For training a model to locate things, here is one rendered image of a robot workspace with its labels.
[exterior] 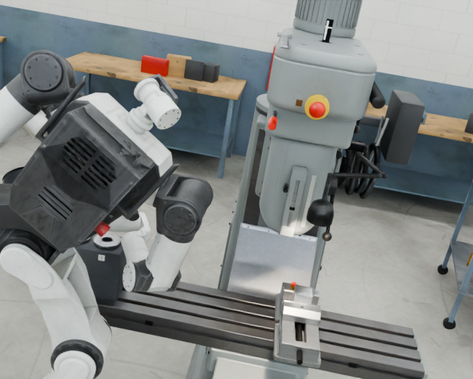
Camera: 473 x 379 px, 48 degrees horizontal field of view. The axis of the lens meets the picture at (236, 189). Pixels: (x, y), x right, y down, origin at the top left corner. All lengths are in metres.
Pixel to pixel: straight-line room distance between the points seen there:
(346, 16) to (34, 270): 1.14
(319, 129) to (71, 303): 0.80
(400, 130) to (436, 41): 4.13
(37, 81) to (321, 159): 0.78
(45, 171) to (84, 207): 0.11
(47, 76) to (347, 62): 0.69
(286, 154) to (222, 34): 4.37
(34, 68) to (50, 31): 5.15
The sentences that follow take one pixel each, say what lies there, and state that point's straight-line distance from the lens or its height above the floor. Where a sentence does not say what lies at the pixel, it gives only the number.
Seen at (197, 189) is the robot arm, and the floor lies 1.55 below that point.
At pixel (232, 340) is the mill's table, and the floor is 0.90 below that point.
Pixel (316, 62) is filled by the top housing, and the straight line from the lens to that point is 1.32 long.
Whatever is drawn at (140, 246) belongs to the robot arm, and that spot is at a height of 1.28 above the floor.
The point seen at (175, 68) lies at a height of 0.96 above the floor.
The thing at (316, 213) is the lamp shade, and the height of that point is 1.48.
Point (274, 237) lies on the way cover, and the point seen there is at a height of 1.07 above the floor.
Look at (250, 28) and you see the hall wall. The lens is 5.78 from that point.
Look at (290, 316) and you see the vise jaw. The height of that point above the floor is 1.03.
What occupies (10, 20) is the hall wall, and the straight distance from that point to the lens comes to 6.57.
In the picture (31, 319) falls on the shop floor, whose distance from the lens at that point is 3.33.
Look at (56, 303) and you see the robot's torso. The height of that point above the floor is 1.19.
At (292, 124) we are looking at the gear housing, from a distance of 1.45.
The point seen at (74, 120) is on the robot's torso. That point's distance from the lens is 1.11.
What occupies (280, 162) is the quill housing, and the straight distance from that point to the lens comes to 1.53.
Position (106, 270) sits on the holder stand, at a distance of 1.81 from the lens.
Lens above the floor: 2.07
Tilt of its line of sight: 24 degrees down
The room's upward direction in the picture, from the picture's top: 10 degrees clockwise
